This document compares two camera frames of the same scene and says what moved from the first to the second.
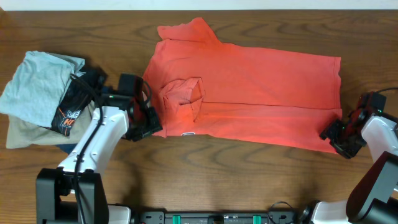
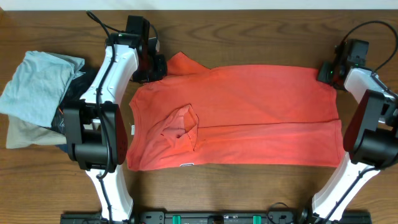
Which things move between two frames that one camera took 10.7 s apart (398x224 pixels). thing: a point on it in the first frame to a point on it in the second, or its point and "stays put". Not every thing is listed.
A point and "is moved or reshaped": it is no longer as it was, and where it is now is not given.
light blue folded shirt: [34, 91] stays put
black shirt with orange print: [82, 88] stays put
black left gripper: [150, 121] to [158, 68]
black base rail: [217, 217] stays put
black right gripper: [337, 137] to [324, 74]
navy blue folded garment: [67, 147] stays put
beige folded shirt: [21, 133] stays put
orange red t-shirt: [199, 86] is moved or reshaped
